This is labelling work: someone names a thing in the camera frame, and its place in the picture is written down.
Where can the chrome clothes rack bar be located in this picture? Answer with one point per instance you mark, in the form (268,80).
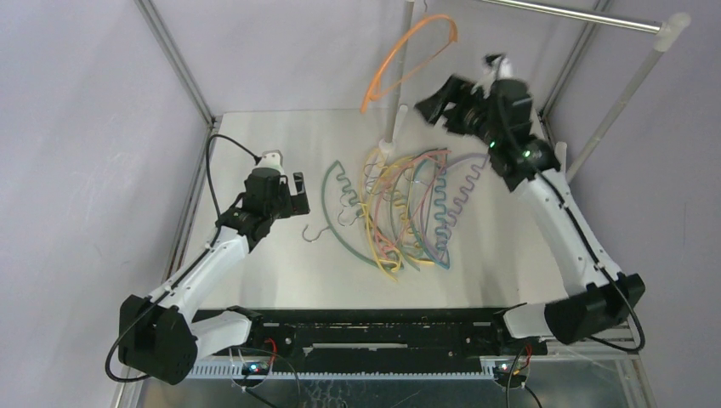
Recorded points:
(589,16)

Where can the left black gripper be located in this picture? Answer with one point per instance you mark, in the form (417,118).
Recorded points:
(295,205)

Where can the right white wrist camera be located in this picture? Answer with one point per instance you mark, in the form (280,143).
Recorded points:
(497,66)

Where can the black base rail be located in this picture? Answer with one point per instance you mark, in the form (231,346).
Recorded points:
(379,338)

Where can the right aluminium frame profile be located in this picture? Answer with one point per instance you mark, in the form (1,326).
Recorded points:
(637,393)

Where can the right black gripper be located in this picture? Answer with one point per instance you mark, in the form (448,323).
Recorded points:
(456,110)

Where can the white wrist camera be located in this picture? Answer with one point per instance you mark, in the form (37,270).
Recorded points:
(272,159)
(497,66)

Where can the purple plastic hanger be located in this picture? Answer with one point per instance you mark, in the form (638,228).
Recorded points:
(476,163)

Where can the pink plastic hanger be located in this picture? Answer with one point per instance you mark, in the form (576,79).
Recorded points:
(404,211)

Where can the light green plastic hanger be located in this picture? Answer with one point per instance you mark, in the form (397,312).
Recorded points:
(399,207)

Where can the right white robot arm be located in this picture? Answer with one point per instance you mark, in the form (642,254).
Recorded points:
(599,295)

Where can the white slotted cable duct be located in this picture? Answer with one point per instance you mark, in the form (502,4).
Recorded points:
(475,368)

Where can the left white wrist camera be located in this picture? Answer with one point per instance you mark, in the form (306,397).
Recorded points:
(272,159)

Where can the orange plastic hanger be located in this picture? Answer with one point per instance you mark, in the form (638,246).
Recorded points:
(374,91)

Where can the left aluminium frame profile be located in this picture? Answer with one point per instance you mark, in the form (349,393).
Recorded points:
(173,55)

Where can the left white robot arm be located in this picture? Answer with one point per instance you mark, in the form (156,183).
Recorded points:
(159,335)

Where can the pale yellow plastic hanger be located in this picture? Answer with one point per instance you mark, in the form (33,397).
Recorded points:
(372,171)

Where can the aluminium frame profile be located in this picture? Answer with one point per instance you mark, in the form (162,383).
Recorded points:
(637,393)
(173,55)

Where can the teal plastic hanger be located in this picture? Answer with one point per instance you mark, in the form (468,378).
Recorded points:
(434,230)

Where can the small circuit board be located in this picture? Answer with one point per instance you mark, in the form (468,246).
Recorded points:
(505,369)
(255,369)

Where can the right small circuit board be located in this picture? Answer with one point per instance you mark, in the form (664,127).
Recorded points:
(505,369)

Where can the white clothes rack left post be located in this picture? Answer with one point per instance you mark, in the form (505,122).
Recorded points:
(396,113)

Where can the left small circuit board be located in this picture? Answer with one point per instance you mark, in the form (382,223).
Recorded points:
(255,369)

